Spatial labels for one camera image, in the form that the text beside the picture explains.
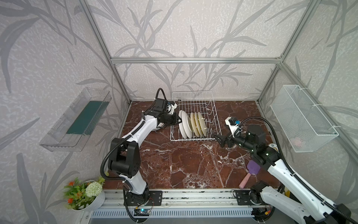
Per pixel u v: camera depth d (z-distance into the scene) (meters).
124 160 0.46
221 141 0.64
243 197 0.74
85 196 0.62
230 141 0.63
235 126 0.60
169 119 0.76
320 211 0.39
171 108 0.77
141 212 0.71
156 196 0.74
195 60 1.82
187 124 0.88
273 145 0.85
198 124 0.88
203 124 0.93
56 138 0.59
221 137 0.63
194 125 0.88
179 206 0.72
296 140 0.72
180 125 0.85
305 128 0.61
